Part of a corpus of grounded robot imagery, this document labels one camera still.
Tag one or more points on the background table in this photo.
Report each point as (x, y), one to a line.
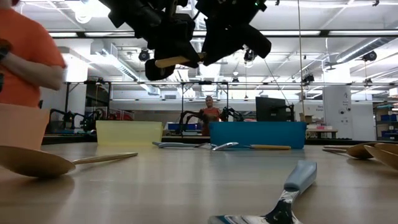
(321, 132)

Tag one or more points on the black overhead camera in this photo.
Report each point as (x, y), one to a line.
(248, 56)

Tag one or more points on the person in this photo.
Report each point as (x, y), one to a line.
(211, 115)
(25, 46)

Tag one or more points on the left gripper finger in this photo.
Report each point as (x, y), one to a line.
(158, 74)
(189, 56)

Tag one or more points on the storage shelf with bins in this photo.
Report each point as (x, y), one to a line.
(385, 124)

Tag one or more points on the blue plastic bin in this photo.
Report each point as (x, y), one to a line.
(258, 133)

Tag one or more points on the black table edge rail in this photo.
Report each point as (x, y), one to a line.
(317, 142)

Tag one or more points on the blue background bin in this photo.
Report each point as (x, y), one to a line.
(174, 126)

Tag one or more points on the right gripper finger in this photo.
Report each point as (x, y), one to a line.
(248, 40)
(217, 31)

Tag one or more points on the yellow plastic bin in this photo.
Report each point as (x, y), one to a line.
(127, 132)

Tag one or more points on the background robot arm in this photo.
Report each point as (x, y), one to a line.
(66, 119)
(88, 119)
(189, 116)
(231, 113)

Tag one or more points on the black computer monitor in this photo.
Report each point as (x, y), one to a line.
(270, 109)

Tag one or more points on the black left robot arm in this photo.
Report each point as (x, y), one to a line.
(130, 12)

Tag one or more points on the cardboard box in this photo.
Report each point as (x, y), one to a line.
(306, 118)

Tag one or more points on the red bin shelf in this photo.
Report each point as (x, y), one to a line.
(121, 115)

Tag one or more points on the orange plastic bin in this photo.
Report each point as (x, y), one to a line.
(21, 127)

